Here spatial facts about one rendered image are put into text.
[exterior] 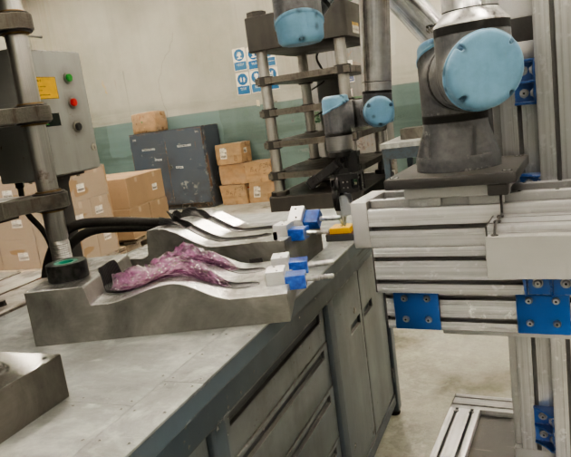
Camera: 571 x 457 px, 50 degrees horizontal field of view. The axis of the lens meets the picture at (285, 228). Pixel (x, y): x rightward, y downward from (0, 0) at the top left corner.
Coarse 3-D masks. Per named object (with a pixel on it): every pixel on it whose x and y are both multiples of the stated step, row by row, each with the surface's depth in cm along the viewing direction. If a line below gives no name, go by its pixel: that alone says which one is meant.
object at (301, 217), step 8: (296, 208) 157; (304, 208) 157; (288, 216) 156; (296, 216) 155; (304, 216) 156; (312, 216) 155; (320, 216) 156; (328, 216) 154; (336, 216) 153; (296, 224) 155; (304, 224) 155; (312, 224) 155; (320, 224) 156
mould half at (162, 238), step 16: (208, 224) 164; (240, 224) 170; (256, 224) 170; (272, 224) 166; (160, 240) 154; (176, 240) 152; (192, 240) 151; (208, 240) 154; (240, 240) 150; (256, 240) 145; (272, 240) 143; (288, 240) 144; (304, 240) 153; (320, 240) 165; (144, 256) 160; (224, 256) 148; (240, 256) 147; (256, 256) 145; (304, 256) 153
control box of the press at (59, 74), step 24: (0, 72) 185; (48, 72) 195; (72, 72) 205; (0, 96) 187; (48, 96) 194; (72, 96) 204; (72, 120) 204; (0, 144) 192; (24, 144) 188; (72, 144) 203; (0, 168) 194; (24, 168) 190; (72, 168) 202; (96, 168) 216; (72, 216) 208
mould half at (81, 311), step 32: (128, 256) 141; (32, 288) 119; (64, 288) 116; (96, 288) 121; (160, 288) 114; (192, 288) 114; (224, 288) 119; (256, 288) 118; (288, 288) 116; (32, 320) 118; (64, 320) 117; (96, 320) 117; (128, 320) 116; (160, 320) 116; (192, 320) 115; (224, 320) 115; (256, 320) 114; (288, 320) 114
